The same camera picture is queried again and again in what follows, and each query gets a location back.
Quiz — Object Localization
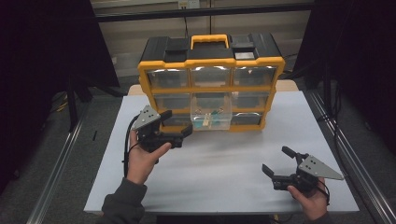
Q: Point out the beige wooden table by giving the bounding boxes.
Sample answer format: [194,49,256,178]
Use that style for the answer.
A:
[127,79,301,97]

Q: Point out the black horizontal bar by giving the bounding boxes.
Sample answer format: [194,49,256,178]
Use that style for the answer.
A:
[93,2,314,23]

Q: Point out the yellow floor cable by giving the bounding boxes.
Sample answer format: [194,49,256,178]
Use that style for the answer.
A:
[55,94,69,114]

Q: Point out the metal floor rail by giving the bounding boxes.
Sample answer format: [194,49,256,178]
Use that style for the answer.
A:
[26,115,87,224]
[304,89,396,224]

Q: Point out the black curtain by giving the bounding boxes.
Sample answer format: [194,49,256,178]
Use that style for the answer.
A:
[0,0,120,195]
[292,0,396,157]

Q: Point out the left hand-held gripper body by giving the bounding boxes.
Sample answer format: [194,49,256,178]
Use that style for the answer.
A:
[131,105,185,154]

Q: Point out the person's right hand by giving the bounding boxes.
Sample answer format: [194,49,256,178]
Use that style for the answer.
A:
[287,176,330,222]

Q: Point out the black metal stand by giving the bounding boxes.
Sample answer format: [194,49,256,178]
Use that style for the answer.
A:
[65,73,79,133]

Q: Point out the black floor cables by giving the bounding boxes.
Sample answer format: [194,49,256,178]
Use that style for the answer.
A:
[316,83,345,153]

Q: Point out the left hand-held gripper cable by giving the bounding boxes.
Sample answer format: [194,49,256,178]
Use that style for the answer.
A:
[121,113,140,179]

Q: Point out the white wall power outlet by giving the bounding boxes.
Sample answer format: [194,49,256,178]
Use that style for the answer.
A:
[177,0,201,9]

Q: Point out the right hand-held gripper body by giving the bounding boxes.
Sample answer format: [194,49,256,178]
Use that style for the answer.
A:
[272,152,345,194]

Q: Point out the yellow black organizer box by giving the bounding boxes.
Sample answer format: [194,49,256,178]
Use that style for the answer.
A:
[137,33,286,134]

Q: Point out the clear plastic drawer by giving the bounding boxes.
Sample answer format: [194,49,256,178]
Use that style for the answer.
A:
[190,92,233,131]

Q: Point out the black hanging power cable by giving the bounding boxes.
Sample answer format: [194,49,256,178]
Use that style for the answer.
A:
[182,7,191,39]

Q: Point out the hand-held gripper cable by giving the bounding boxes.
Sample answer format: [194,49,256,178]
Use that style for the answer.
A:
[317,179,332,207]
[121,113,140,179]

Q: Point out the right hand-held gripper cable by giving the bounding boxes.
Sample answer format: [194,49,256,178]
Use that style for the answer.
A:
[317,179,332,207]

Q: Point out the person's left hand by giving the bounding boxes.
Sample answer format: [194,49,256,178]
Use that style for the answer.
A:
[125,129,173,187]

